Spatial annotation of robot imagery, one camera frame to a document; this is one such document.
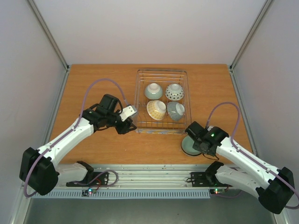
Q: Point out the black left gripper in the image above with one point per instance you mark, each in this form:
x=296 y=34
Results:
x=125 y=128

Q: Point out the yellow blue patterned bowl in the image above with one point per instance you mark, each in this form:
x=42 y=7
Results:
x=156 y=109

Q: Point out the green ring patterned bowl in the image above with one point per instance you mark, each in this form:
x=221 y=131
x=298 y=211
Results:
x=153 y=91

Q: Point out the grey speckled bowl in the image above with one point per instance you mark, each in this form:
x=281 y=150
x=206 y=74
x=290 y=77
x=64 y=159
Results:
x=175 y=110

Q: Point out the pink patterned bowl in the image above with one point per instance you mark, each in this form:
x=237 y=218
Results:
x=174 y=92

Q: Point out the pale green bowl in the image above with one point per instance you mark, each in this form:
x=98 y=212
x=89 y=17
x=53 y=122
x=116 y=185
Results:
x=187 y=147

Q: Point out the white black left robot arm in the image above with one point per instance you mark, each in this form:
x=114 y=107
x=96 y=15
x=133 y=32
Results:
x=40 y=168

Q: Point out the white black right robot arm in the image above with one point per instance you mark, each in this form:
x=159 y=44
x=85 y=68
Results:
x=273 y=187

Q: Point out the left controller board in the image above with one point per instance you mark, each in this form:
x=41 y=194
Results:
x=88 y=192

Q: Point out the controller board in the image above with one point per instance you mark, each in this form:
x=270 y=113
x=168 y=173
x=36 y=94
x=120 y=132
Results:
x=88 y=192
x=218 y=191

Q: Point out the right controller board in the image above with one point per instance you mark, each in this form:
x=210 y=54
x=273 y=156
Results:
x=218 y=191

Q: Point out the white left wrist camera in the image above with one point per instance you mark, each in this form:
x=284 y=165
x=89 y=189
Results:
x=129 y=111

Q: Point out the metal wire dish rack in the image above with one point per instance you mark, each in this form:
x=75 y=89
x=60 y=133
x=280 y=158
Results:
x=164 y=78

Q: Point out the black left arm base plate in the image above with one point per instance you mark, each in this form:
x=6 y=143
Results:
x=102 y=178

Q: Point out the grey slotted cable duct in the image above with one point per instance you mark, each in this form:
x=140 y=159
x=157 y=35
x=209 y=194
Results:
x=109 y=194

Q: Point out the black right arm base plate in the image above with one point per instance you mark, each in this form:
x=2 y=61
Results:
x=199 y=179

